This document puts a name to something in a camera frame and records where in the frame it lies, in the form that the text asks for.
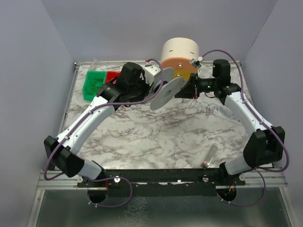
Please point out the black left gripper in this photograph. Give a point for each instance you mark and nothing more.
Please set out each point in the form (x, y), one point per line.
(154, 87)

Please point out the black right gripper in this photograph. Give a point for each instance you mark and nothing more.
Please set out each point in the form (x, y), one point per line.
(193, 85)

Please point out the white perforated cable spool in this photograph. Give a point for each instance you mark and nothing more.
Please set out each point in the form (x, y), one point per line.
(169, 89)

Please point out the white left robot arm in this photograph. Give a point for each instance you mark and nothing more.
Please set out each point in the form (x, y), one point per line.
(129, 88)

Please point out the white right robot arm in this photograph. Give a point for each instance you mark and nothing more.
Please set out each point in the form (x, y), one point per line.
(265, 143)

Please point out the red plastic bin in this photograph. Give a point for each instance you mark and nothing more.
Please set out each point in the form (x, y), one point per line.
(111, 75)

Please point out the clear plastic bag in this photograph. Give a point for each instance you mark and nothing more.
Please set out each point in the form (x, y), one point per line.
(225, 113)

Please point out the round three-drawer cabinet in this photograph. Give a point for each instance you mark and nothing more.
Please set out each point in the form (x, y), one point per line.
(177, 53)

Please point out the green plastic bin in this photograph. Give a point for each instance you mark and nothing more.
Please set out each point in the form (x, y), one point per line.
(93, 81)

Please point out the grey tool with red label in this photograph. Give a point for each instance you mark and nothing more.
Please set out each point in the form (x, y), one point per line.
(209, 157)

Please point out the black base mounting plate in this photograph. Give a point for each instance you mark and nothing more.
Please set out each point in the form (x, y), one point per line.
(162, 182)

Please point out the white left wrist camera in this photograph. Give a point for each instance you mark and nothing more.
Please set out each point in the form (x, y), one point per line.
(152, 72)

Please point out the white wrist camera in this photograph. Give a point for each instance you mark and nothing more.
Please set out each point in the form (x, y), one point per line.
(197, 63)
(152, 72)

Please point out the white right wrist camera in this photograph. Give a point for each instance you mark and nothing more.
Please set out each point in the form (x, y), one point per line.
(197, 63)

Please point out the aluminium frame rail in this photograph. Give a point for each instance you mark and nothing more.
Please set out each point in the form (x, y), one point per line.
(62, 182)

